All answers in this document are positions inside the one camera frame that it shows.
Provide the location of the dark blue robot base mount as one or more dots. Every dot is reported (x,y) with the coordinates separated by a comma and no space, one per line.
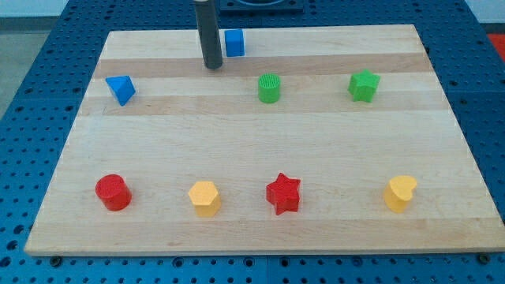
(260,6)

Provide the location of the red cylinder block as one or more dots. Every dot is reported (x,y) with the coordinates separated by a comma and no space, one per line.
(113,192)

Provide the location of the yellow hexagon block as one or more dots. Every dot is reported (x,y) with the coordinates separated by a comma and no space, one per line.
(205,198)

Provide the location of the blue cube block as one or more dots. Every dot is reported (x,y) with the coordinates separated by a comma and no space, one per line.
(235,43)

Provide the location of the light wooden board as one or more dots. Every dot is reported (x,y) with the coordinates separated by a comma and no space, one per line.
(187,123)

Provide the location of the green cylinder block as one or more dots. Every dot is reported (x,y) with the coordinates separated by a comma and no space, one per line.
(269,88)

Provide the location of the yellow heart block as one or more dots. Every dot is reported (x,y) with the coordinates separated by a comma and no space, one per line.
(399,192)

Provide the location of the blue triangular prism block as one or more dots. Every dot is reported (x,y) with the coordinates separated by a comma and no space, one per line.
(122,87)

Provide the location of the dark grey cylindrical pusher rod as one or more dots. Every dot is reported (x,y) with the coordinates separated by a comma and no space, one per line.
(208,30)

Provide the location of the red star block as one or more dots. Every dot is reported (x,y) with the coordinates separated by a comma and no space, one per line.
(284,194)

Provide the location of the green star block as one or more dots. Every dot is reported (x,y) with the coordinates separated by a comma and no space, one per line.
(363,85)

